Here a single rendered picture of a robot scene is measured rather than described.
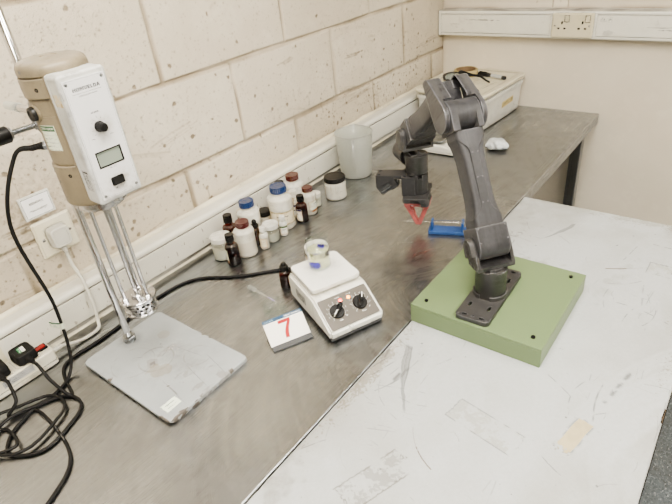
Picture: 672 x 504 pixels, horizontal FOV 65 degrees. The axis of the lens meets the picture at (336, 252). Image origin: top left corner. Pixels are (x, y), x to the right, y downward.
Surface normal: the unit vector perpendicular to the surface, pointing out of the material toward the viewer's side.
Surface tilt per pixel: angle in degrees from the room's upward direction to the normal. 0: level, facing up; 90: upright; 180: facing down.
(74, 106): 90
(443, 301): 0
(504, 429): 0
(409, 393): 0
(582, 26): 90
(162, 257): 90
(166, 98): 90
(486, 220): 58
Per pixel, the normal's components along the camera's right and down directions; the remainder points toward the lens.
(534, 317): -0.10, -0.84
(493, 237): 0.18, -0.03
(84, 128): 0.79, 0.25
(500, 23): -0.60, 0.47
